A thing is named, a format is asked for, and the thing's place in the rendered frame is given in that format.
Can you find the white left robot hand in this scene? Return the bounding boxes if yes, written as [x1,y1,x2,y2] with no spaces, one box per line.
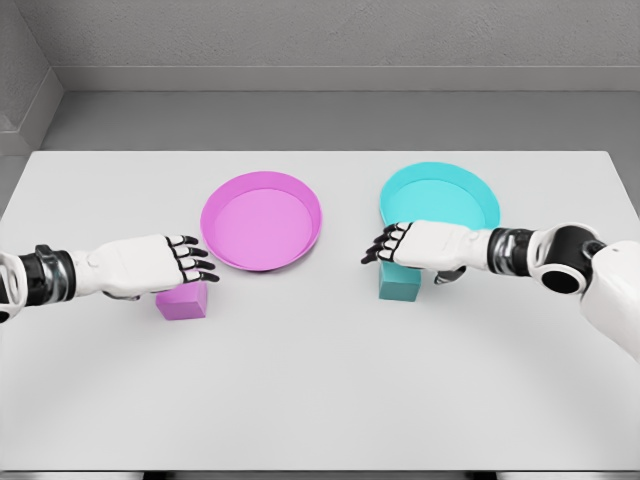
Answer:
[97,233,221,302]

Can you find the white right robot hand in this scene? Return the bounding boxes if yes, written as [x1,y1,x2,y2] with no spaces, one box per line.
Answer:
[360,220,470,287]

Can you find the teal block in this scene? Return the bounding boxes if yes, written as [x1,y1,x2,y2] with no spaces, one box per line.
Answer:
[378,259,422,303]

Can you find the cyan round plate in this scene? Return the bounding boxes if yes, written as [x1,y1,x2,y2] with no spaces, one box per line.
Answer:
[378,161,501,233]

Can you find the pink block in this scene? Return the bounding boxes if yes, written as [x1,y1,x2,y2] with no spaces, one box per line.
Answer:
[155,281,209,322]

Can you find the pink round plate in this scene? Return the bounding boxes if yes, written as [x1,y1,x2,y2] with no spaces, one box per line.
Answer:
[200,170,324,273]

